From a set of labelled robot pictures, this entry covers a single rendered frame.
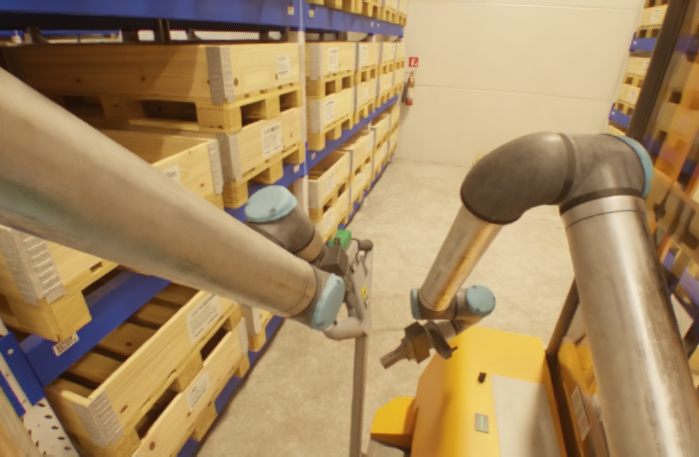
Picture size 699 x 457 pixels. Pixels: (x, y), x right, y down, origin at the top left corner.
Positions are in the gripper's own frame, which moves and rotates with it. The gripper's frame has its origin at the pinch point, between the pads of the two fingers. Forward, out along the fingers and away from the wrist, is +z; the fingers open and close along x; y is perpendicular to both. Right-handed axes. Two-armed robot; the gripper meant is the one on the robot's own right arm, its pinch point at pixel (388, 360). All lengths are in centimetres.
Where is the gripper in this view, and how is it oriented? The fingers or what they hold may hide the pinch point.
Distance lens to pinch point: 116.6
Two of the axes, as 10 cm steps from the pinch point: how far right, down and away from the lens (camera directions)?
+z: -8.7, 4.2, -2.6
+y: -4.5, -4.3, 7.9
